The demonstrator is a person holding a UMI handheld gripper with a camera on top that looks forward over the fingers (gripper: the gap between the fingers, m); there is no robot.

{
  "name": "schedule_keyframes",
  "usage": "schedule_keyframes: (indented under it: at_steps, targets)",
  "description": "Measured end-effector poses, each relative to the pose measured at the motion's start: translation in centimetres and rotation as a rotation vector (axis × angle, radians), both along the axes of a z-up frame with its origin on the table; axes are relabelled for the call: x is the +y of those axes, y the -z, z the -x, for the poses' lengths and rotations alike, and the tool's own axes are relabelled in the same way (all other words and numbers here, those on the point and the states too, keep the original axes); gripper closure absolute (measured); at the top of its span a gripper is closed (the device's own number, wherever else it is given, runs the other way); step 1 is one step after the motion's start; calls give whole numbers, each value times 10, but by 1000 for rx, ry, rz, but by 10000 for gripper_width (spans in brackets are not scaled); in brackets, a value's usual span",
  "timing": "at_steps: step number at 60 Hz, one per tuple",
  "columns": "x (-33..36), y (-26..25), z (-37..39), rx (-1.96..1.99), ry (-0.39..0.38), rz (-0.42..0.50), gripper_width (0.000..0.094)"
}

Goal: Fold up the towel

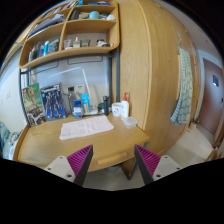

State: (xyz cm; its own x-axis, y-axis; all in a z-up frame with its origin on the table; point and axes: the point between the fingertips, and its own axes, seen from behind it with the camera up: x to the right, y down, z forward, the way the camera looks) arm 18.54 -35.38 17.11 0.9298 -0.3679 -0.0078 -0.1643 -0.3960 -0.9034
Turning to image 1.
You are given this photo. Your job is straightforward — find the wooden wardrobe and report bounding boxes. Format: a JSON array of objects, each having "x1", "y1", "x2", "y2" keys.
[{"x1": 118, "y1": 0, "x2": 200, "y2": 154}]

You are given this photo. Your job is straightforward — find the green patterned hanging towel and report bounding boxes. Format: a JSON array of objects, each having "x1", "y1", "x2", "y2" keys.
[{"x1": 169, "y1": 46, "x2": 194, "y2": 126}]

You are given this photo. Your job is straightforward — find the teal bowl on shelf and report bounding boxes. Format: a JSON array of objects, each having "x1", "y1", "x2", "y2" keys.
[{"x1": 89, "y1": 11, "x2": 99, "y2": 19}]

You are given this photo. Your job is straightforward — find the white desk lamp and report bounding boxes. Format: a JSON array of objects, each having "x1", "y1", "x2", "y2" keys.
[{"x1": 50, "y1": 67, "x2": 98, "y2": 116}]

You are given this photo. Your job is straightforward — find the clear plastic container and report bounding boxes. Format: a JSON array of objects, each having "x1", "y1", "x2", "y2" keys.
[{"x1": 123, "y1": 116, "x2": 138, "y2": 128}]

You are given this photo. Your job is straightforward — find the blue robot model box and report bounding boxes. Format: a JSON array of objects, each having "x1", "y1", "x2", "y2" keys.
[{"x1": 40, "y1": 84, "x2": 66, "y2": 121}]

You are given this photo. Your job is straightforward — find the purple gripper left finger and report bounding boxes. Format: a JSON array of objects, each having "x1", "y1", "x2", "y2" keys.
[{"x1": 67, "y1": 145, "x2": 93, "y2": 186}]

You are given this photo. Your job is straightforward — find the pink towel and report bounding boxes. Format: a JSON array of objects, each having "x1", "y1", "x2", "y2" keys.
[{"x1": 60, "y1": 116, "x2": 114, "y2": 140}]

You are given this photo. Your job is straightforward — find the brown door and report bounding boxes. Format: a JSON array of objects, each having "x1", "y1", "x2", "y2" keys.
[{"x1": 199, "y1": 59, "x2": 223, "y2": 134}]

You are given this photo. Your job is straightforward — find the blue small box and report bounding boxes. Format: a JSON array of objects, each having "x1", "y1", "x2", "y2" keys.
[{"x1": 73, "y1": 100, "x2": 83, "y2": 118}]

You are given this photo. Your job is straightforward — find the black bottle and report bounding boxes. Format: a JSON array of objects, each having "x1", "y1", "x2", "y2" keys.
[{"x1": 103, "y1": 96, "x2": 109, "y2": 116}]

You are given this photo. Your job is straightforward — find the white mug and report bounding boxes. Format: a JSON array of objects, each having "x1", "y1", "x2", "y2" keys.
[{"x1": 112, "y1": 102, "x2": 121, "y2": 117}]

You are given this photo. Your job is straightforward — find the green figure toy box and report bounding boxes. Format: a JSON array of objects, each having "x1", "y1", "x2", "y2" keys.
[{"x1": 23, "y1": 83, "x2": 47, "y2": 126}]

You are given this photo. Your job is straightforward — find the wooden wall shelf unit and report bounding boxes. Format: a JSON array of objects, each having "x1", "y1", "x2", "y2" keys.
[{"x1": 19, "y1": 0, "x2": 120, "y2": 69}]

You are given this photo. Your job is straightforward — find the wooden desk with drawer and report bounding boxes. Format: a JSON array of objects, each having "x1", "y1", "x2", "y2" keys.
[{"x1": 13, "y1": 114, "x2": 149, "y2": 172}]

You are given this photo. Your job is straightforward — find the white pump lotion bottle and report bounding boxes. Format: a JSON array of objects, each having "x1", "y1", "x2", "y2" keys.
[{"x1": 121, "y1": 92, "x2": 129, "y2": 120}]

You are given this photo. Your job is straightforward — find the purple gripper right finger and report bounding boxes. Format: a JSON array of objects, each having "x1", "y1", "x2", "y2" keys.
[{"x1": 134, "y1": 145, "x2": 161, "y2": 185}]

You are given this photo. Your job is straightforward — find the light blue carton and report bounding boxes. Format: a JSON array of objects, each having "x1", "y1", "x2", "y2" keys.
[{"x1": 81, "y1": 93, "x2": 91, "y2": 113}]

